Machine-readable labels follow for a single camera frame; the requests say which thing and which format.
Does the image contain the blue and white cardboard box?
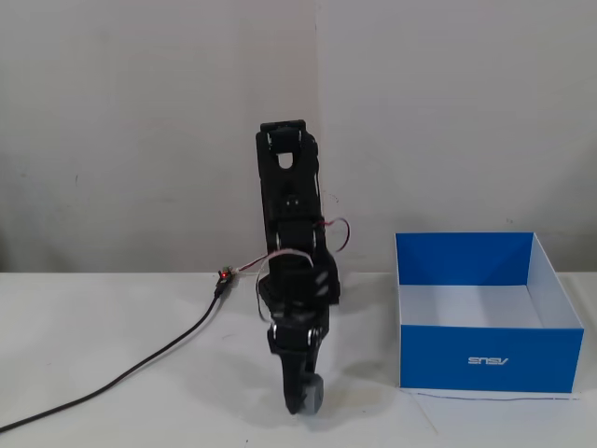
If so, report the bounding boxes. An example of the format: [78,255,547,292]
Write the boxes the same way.
[394,231,586,394]

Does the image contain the black power cable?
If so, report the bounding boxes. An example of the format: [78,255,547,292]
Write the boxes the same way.
[0,283,224,433]

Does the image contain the controller board with red LED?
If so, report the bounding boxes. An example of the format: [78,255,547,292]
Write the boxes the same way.
[215,264,240,287]

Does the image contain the gray 3D-printed block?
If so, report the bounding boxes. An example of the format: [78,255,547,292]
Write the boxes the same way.
[299,375,326,416]

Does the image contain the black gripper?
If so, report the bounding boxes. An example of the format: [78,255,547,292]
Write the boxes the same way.
[266,311,328,417]

